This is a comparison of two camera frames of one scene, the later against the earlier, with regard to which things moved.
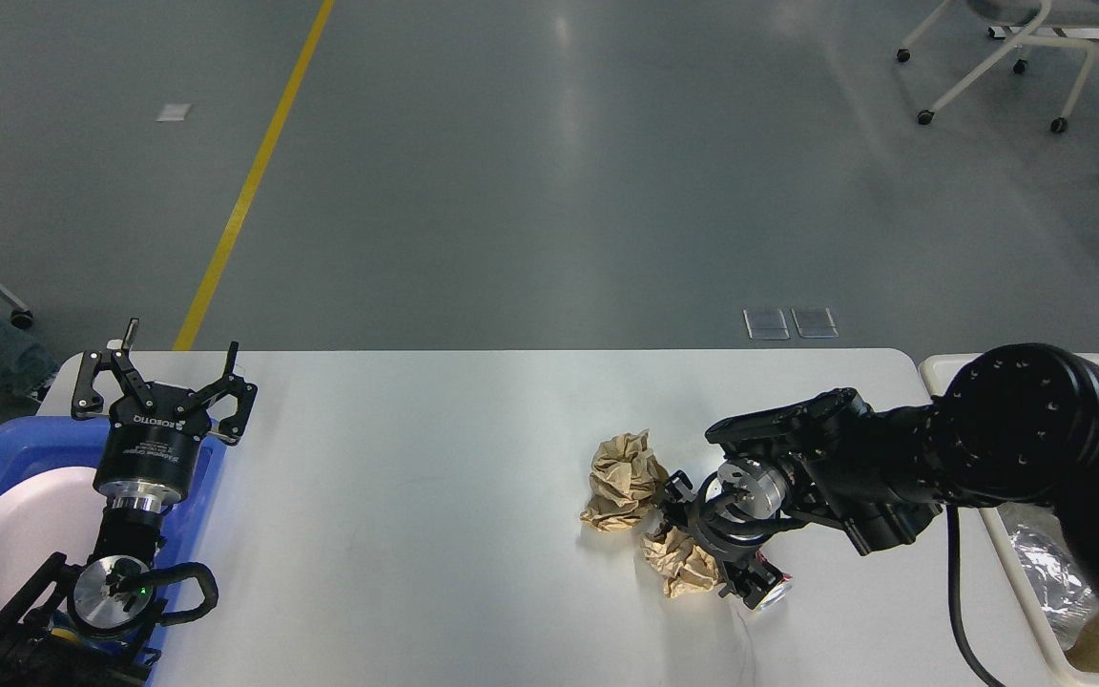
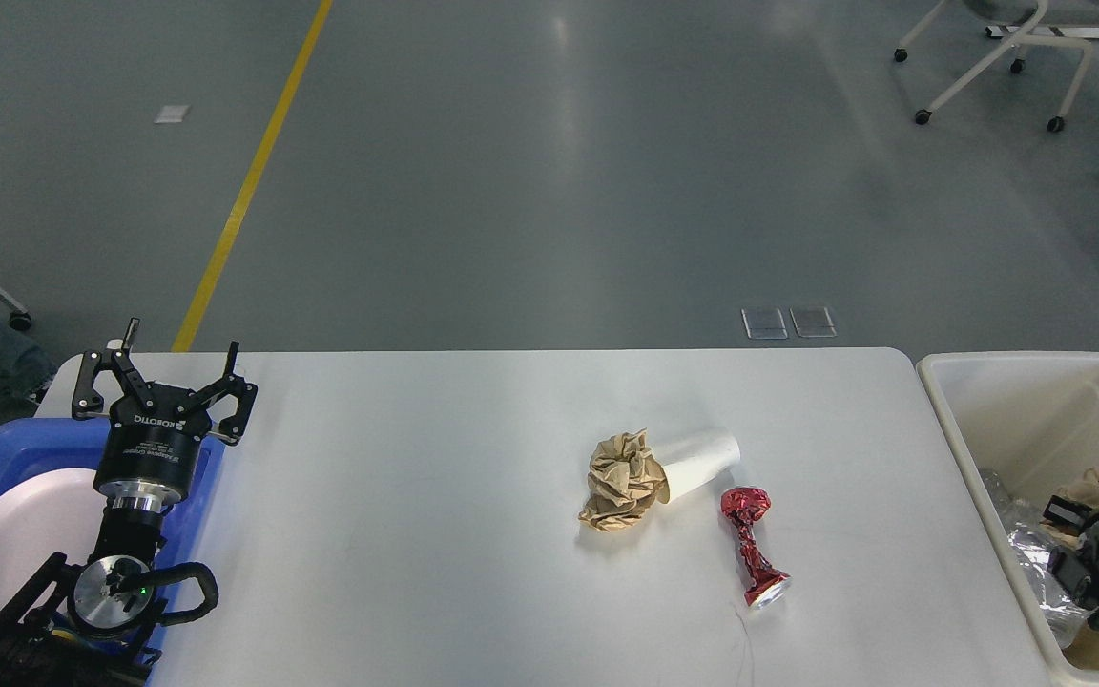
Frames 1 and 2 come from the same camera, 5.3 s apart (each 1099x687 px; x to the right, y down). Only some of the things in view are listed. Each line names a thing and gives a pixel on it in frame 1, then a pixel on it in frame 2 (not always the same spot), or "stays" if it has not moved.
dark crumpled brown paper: x=626 y=481 stays
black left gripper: x=146 y=456 stays
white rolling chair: x=1046 y=13 stays
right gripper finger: x=754 y=580 → x=1070 y=570
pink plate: x=14 y=529 stays
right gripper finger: x=678 y=495 → x=1067 y=511
